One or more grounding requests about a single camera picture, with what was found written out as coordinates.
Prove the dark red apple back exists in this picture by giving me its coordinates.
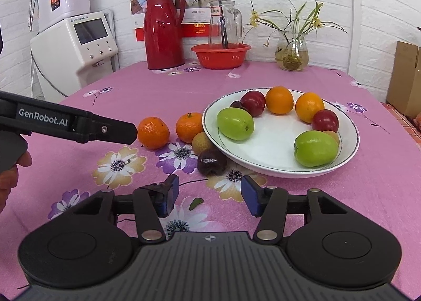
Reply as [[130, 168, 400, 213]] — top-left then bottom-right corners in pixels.
[[197, 148, 228, 176]]

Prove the dark red apple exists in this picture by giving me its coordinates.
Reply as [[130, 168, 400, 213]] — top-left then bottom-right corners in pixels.
[[197, 148, 228, 176], [230, 101, 248, 112]]

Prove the green apple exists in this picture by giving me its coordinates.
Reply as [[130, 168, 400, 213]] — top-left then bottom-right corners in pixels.
[[217, 107, 254, 141], [294, 130, 339, 168]]

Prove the brown kiwi back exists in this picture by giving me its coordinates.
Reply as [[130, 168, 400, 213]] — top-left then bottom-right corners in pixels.
[[191, 132, 214, 156]]

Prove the brown kiwi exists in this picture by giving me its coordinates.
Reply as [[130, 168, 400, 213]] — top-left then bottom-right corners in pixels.
[[324, 130, 340, 145], [191, 132, 214, 156]]

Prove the brown kiwi front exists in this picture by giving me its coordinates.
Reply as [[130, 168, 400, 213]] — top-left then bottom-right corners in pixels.
[[324, 130, 340, 145]]

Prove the red apple front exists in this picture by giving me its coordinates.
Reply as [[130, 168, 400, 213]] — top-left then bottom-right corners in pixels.
[[311, 109, 339, 132]]

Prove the large orange front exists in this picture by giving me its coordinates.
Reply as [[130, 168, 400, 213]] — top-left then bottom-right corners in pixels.
[[265, 86, 294, 114]]

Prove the large orange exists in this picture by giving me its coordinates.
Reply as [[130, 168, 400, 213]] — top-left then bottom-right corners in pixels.
[[265, 86, 294, 114], [295, 92, 325, 124]]

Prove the person's left hand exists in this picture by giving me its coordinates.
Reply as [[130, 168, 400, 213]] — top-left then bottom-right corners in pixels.
[[0, 151, 32, 213]]

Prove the white porcelain plate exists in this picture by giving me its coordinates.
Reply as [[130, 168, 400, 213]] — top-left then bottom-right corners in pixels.
[[202, 89, 360, 178]]

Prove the white water dispenser machine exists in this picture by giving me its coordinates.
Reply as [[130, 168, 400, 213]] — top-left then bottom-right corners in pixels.
[[30, 9, 120, 103]]

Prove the tangerine with stem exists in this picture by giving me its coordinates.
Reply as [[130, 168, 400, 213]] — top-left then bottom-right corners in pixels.
[[176, 112, 203, 144]]

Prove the pink floral tablecloth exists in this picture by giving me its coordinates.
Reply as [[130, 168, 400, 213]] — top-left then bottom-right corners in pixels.
[[1, 62, 420, 298]]

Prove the glass vase with plant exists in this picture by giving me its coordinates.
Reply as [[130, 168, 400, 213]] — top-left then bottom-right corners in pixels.
[[244, 0, 347, 72]]

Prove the red plastic basket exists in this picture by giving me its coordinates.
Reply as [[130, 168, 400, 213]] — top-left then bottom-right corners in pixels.
[[191, 44, 251, 70]]

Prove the brown cardboard box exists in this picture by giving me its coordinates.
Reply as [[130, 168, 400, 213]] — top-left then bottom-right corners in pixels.
[[386, 41, 421, 119]]

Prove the red thermos jug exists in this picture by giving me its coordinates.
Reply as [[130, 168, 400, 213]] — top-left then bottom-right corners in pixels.
[[143, 0, 186, 70]]

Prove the glass pitcher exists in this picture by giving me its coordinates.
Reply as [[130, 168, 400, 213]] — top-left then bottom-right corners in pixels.
[[208, 1, 243, 49]]

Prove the black stirring stick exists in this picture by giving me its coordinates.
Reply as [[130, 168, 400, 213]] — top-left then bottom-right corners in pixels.
[[218, 0, 228, 49]]

